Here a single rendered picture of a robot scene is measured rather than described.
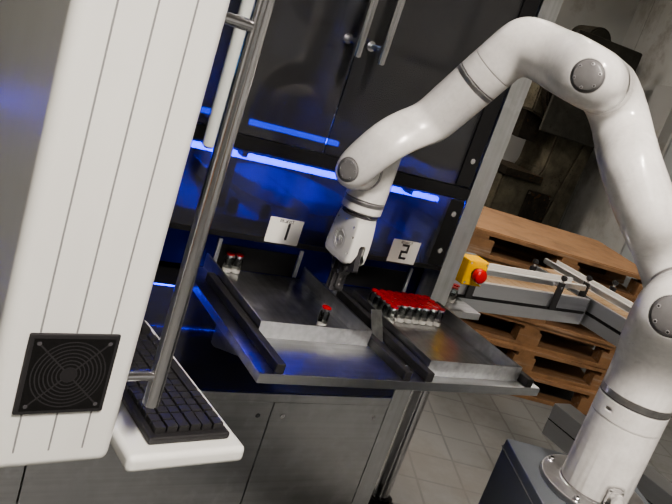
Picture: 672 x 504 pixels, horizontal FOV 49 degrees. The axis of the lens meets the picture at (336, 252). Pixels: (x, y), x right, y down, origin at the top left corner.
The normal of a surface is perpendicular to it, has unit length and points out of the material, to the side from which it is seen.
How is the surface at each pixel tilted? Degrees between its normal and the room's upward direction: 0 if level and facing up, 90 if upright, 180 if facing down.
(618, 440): 90
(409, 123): 52
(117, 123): 90
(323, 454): 90
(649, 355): 128
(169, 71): 90
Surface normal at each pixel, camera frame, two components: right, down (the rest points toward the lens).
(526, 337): 0.07, 0.29
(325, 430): 0.45, 0.38
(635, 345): -0.75, 0.54
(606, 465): -0.46, 0.10
